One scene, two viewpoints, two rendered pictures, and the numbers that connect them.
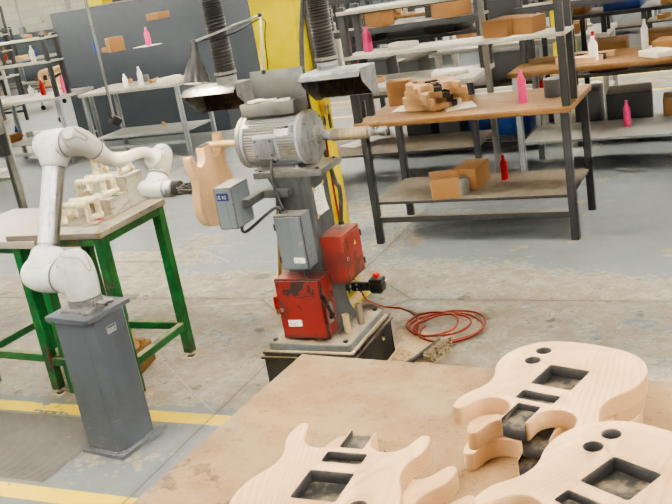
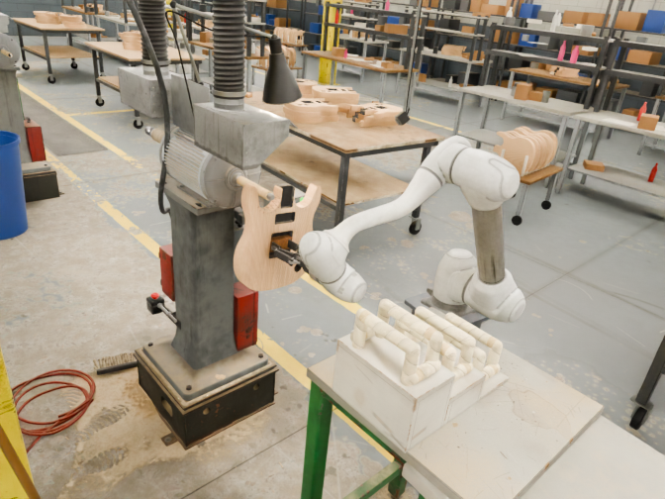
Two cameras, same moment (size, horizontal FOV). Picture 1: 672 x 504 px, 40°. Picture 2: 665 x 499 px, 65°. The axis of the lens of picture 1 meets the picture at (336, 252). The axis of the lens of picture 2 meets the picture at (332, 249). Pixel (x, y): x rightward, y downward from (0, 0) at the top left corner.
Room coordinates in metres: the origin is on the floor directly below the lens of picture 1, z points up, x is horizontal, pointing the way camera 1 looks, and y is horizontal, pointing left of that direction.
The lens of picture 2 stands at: (6.00, 1.30, 1.91)
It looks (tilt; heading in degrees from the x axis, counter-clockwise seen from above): 26 degrees down; 199
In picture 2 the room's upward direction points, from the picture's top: 6 degrees clockwise
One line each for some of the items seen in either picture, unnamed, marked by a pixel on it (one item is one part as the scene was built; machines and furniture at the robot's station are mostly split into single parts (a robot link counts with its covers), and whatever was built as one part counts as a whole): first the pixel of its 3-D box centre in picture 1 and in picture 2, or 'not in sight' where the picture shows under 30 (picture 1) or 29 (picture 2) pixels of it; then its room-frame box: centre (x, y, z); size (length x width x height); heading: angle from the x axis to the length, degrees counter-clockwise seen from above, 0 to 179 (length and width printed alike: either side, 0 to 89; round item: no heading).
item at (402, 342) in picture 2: not in sight; (386, 331); (4.98, 1.10, 1.20); 0.20 x 0.03 x 0.03; 62
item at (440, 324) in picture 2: (89, 181); (443, 326); (4.76, 1.22, 1.12); 0.20 x 0.03 x 0.03; 62
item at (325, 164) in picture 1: (297, 167); (201, 191); (4.26, 0.11, 1.11); 0.36 x 0.24 x 0.04; 63
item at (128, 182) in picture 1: (116, 189); (390, 382); (4.94, 1.13, 1.02); 0.27 x 0.15 x 0.17; 63
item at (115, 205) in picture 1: (100, 204); (426, 372); (4.80, 1.20, 0.98); 0.27 x 0.16 x 0.09; 63
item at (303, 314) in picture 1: (305, 299); (235, 304); (4.12, 0.18, 0.49); 0.25 x 0.12 x 0.37; 63
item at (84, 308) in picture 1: (88, 301); (445, 299); (3.95, 1.15, 0.73); 0.22 x 0.18 x 0.06; 56
